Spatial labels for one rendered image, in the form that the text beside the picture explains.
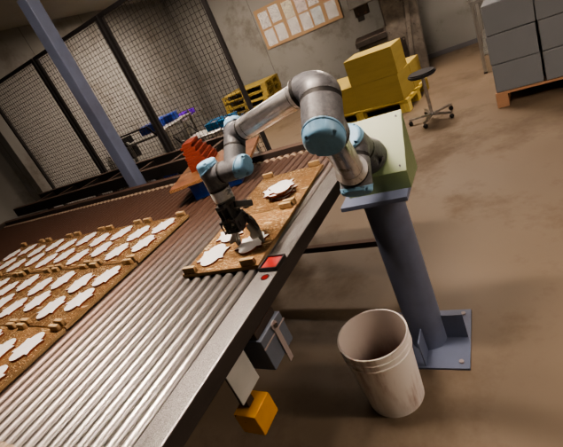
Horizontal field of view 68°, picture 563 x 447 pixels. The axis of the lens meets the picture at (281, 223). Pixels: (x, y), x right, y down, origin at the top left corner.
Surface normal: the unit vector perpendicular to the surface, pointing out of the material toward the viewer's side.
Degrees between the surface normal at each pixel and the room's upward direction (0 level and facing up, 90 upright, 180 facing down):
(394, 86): 90
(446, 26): 90
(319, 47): 90
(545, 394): 0
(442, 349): 0
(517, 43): 90
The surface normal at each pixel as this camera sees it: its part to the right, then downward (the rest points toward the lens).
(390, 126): -0.54, -0.21
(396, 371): 0.37, 0.31
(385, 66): -0.46, 0.54
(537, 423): -0.39, -0.83
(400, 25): -0.17, 0.49
